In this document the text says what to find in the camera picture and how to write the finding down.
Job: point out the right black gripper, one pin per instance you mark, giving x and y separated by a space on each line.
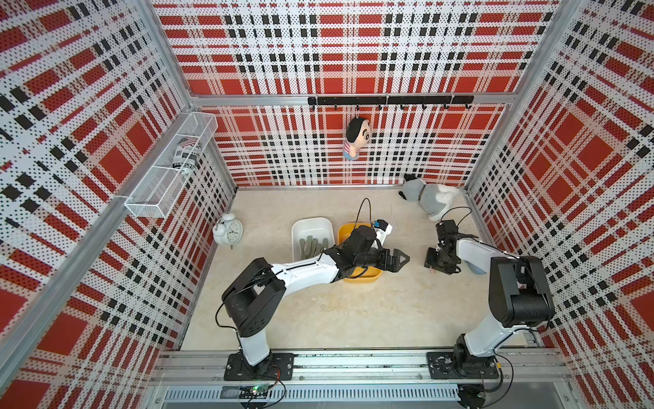
430 261

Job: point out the striped can in basket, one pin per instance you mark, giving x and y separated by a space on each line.
186 156

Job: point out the grey plush dog toy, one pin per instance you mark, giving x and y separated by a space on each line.
435 199

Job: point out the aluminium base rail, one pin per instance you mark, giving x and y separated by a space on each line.
383 378

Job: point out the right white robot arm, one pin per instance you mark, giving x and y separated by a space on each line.
519 300

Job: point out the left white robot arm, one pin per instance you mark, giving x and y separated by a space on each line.
252 300

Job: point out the black hook rail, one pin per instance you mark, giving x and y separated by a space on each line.
385 100

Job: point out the white storage box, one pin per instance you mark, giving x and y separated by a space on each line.
318 227

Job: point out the white alarm clock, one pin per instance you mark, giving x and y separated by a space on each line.
228 230

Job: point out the white wire wall basket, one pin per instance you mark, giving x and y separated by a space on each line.
156 194

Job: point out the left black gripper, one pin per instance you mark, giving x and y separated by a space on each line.
393 267

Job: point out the cartoon boy doll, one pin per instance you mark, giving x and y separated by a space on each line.
358 134

